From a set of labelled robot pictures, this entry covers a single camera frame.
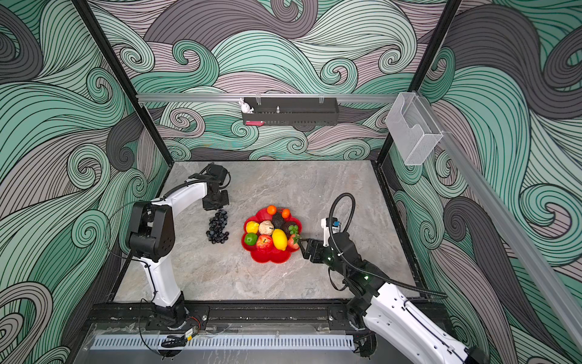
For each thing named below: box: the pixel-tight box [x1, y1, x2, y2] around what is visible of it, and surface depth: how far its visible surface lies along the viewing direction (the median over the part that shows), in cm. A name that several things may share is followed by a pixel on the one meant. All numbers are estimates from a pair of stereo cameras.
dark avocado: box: [272, 212, 285, 230], surface depth 94 cm
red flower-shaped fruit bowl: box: [241, 208, 303, 264], surface depth 87 cm
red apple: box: [256, 234, 274, 251], surface depth 87 cm
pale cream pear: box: [258, 219, 275, 236], surface depth 90 cm
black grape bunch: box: [206, 209, 229, 245], surface depth 94 cm
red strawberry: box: [287, 233, 301, 250], surface depth 85 cm
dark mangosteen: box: [283, 221, 300, 236], surface depth 89 cm
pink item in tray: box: [244, 120, 266, 126], surface depth 92 cm
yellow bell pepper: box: [245, 220, 260, 234], surface depth 91 cm
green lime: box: [244, 232, 258, 246], surface depth 86 cm
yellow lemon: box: [272, 228, 288, 252], surface depth 88 cm
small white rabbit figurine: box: [238, 97, 255, 114], surface depth 87 cm
